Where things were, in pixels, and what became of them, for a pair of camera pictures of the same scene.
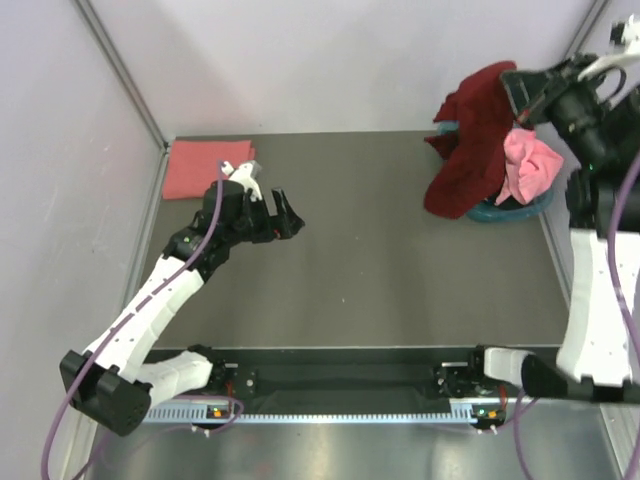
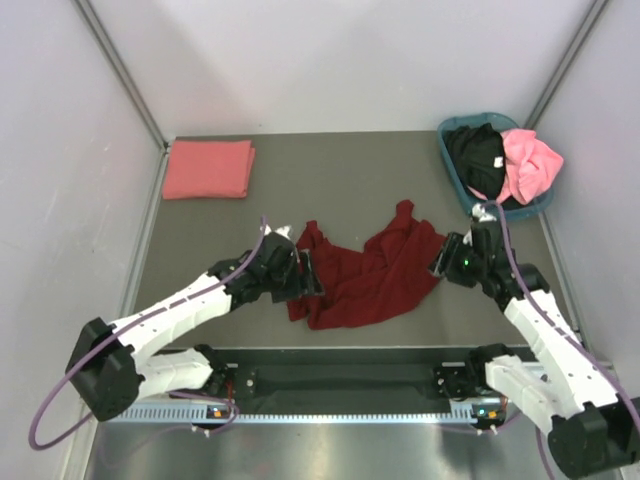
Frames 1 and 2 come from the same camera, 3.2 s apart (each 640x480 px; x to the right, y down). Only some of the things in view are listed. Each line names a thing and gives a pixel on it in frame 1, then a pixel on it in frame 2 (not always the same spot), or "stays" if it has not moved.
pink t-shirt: (532, 167) stays
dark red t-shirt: (474, 124) to (391, 273)
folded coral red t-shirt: (193, 164) stays
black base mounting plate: (337, 374) stays
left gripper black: (274, 227) to (304, 284)
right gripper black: (530, 92) to (445, 262)
